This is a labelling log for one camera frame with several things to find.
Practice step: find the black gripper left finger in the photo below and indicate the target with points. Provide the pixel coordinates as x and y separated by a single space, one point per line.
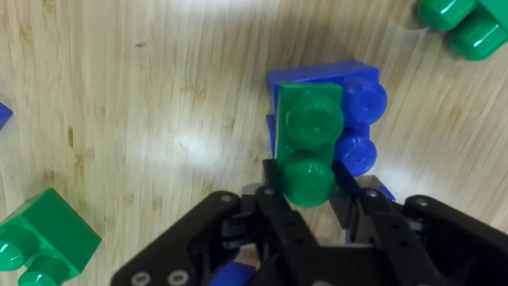
184 248

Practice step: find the square blue toy block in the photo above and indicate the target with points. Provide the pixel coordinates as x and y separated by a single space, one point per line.
362 105

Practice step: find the small green toy block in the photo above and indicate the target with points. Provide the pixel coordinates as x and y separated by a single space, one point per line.
309 132

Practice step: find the small blue toy block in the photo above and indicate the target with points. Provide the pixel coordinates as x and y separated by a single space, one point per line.
3 113

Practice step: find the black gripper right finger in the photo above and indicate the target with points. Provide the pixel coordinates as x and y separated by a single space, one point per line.
433 248

